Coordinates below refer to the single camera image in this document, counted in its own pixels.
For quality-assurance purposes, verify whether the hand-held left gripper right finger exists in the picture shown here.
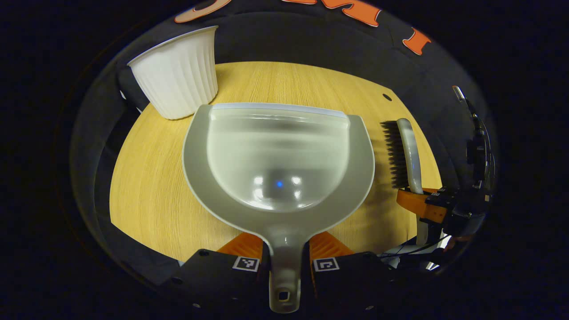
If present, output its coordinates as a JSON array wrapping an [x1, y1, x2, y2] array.
[[302, 231, 396, 318]]

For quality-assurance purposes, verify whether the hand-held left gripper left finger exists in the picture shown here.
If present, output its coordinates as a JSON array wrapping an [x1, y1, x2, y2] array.
[[169, 232, 270, 318]]

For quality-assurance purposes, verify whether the small grey broom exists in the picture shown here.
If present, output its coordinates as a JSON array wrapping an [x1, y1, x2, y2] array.
[[381, 118, 429, 245]]

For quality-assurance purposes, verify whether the grey plastic dustpan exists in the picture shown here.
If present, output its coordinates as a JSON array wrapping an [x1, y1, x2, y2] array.
[[182, 103, 375, 314]]

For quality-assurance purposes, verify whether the white ribbed garbage bin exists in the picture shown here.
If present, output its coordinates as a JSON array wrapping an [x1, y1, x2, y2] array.
[[127, 25, 219, 120]]

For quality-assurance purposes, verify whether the wooden desktop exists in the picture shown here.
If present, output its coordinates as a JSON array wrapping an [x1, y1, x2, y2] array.
[[109, 61, 443, 263]]

